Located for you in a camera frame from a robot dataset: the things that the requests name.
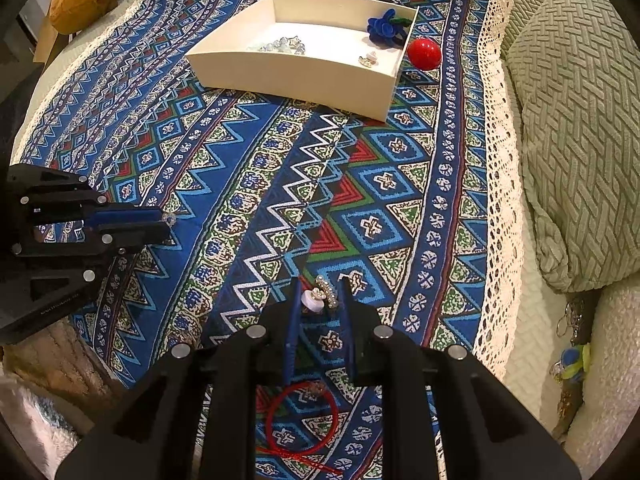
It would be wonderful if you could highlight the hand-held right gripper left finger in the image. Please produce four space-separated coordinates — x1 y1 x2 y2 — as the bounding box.
54 276 302 480

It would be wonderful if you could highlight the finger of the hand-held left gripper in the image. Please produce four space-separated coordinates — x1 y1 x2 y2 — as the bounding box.
0 222 172 346
6 163 165 229

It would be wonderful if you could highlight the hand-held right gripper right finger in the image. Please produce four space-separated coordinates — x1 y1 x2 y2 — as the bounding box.
338 277 583 480

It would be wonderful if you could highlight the pearl earring with white backing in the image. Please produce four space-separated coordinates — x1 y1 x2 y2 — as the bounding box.
300 275 342 317

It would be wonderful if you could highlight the white rectangular tray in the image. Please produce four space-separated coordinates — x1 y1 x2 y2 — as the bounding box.
184 0 420 124

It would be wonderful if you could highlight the brown textured cloth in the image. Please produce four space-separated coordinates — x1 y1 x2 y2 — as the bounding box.
4 317 113 403

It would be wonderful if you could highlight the blue patterned blanket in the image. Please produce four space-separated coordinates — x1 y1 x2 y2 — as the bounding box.
10 0 532 480

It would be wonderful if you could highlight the cream fuzzy sofa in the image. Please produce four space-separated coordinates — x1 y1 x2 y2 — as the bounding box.
500 240 640 463

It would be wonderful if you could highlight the red ball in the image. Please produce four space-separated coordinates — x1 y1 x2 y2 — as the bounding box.
406 38 442 71

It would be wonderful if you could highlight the blue flower hair clip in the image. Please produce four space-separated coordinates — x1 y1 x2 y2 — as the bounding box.
367 7 416 46

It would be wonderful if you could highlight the green textured cushion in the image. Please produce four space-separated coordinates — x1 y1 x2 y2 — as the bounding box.
500 0 640 294

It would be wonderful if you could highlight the red cord bracelet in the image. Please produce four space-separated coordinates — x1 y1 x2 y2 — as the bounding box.
256 379 347 477

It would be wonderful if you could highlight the key ring bunch with charm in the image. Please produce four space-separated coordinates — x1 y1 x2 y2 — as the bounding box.
549 294 597 442

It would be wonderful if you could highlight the pale blue beaded bracelet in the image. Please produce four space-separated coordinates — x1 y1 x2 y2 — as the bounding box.
245 33 309 56

